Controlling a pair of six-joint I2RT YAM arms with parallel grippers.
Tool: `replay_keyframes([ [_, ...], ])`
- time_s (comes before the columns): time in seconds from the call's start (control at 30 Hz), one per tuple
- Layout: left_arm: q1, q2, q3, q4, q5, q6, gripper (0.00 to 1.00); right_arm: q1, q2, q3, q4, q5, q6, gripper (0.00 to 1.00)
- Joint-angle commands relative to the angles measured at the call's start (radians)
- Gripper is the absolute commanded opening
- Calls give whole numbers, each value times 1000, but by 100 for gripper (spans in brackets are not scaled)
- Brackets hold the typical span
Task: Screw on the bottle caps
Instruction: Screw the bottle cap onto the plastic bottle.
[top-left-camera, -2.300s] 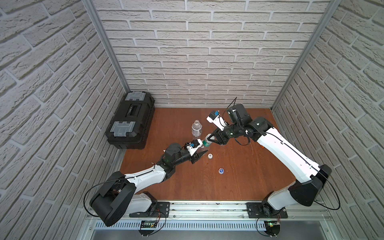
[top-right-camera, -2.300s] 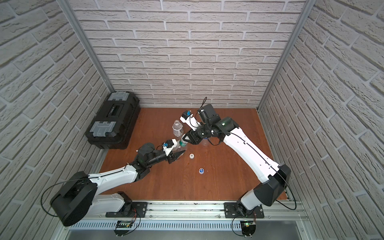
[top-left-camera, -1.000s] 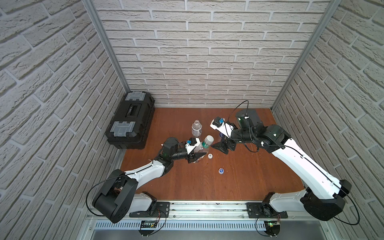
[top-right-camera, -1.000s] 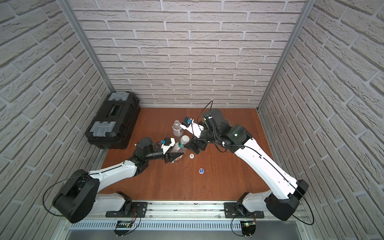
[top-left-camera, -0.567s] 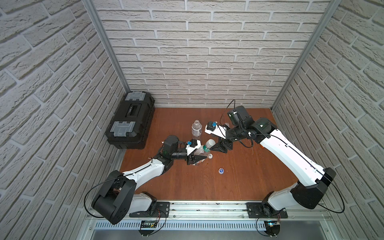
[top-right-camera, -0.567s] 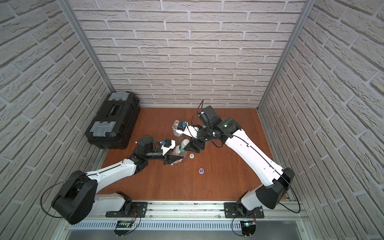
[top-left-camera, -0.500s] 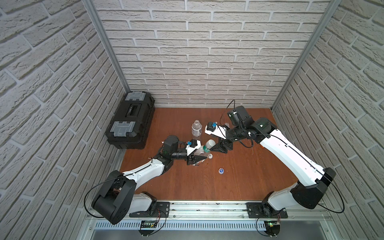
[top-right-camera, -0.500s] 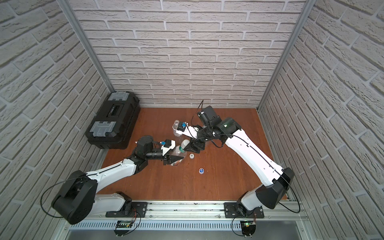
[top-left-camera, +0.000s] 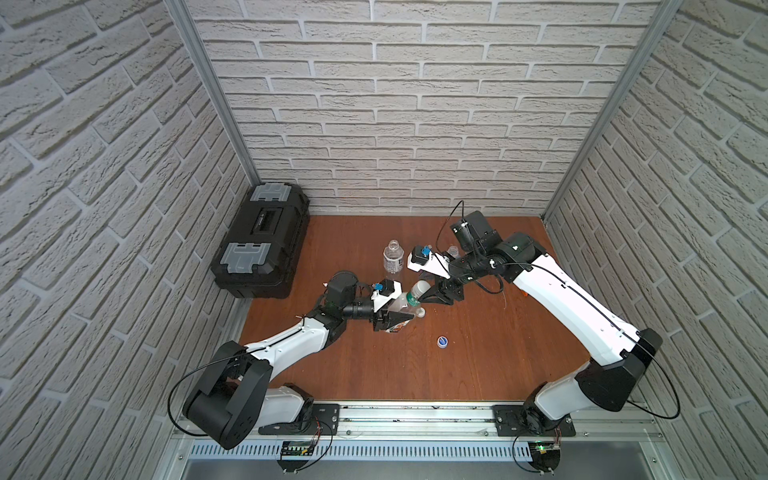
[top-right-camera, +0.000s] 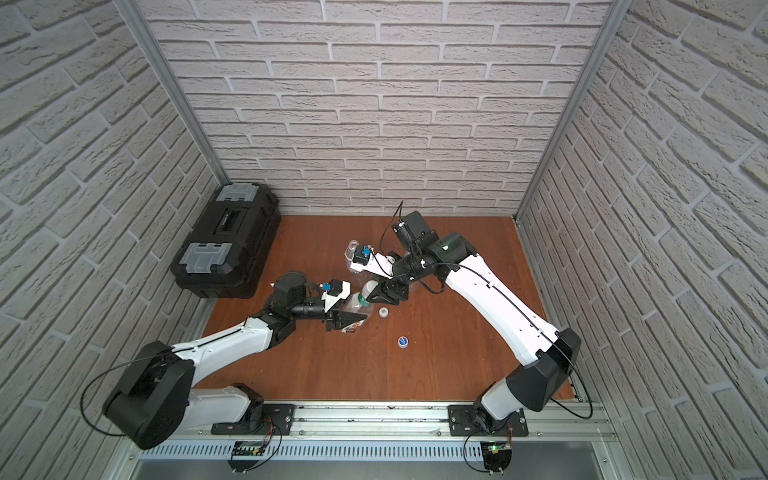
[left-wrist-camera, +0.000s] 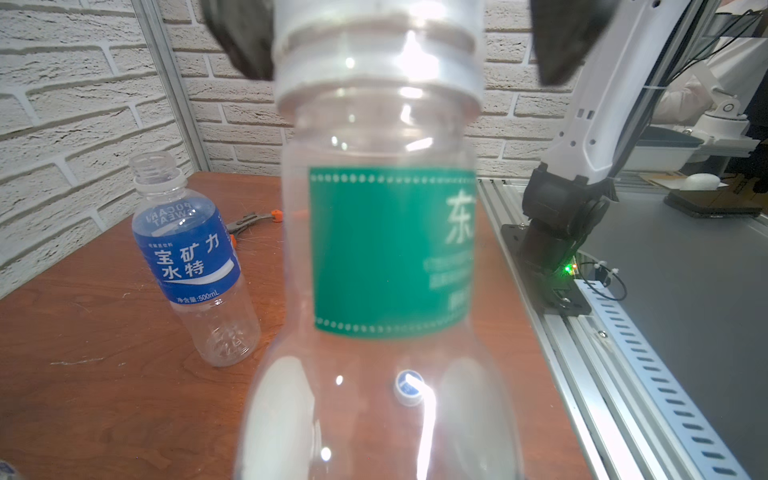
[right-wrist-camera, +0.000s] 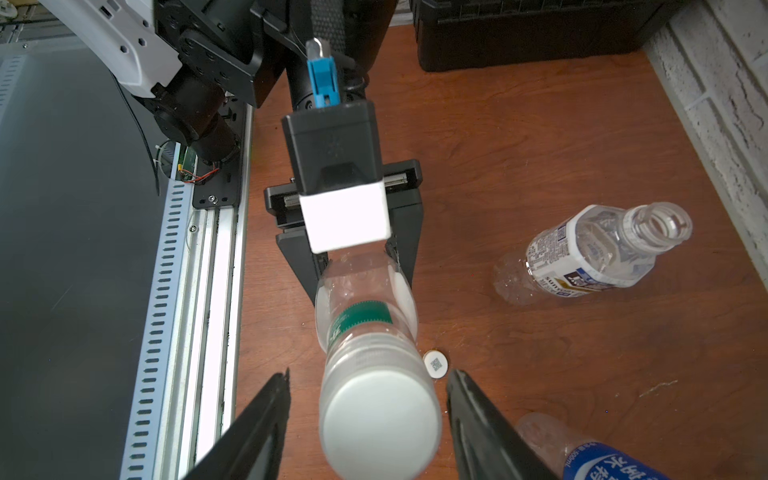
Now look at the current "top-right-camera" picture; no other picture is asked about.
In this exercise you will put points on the left controller circuit board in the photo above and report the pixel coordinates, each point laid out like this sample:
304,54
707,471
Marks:
246,456

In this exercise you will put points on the right corner aluminium profile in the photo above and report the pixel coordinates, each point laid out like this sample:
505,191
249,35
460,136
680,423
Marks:
605,36

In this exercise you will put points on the clear labelled standing bottle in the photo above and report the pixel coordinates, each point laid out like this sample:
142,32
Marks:
358,278

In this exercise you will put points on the right controller circuit board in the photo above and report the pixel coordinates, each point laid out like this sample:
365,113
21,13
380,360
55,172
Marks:
496,457

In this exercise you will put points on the black mounting plate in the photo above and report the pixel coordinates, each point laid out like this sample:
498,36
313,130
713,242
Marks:
465,419
258,417

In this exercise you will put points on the controller circuit board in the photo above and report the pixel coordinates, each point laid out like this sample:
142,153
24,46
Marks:
246,456
496,457

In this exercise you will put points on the left corner aluminium profile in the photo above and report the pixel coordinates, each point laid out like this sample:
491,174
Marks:
146,40

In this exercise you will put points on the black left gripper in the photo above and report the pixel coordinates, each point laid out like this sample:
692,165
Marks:
330,317

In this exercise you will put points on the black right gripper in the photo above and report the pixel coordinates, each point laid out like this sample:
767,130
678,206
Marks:
383,291

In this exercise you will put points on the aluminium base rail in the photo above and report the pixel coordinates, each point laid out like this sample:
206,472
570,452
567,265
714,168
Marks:
389,431

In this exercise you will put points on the black plastic toolbox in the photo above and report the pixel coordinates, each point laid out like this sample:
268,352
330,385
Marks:
225,254

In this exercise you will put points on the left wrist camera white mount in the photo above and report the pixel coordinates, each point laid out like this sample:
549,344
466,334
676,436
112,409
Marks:
334,292

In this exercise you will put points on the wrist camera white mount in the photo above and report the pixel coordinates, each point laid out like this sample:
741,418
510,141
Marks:
366,259
334,292

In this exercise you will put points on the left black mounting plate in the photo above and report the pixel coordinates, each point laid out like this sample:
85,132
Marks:
258,417

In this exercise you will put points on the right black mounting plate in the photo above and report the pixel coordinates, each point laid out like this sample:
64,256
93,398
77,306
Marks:
465,419

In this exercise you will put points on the grey white bottle cap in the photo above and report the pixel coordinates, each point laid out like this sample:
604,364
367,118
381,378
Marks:
367,290

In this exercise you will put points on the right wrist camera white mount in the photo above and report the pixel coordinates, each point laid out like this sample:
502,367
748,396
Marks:
366,259

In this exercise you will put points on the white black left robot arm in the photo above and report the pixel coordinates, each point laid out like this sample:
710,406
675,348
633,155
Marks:
157,395

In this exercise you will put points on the corner aluminium profile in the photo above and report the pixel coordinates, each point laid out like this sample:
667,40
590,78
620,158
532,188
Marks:
146,40
605,36

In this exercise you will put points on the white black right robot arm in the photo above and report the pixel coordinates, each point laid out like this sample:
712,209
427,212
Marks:
546,355

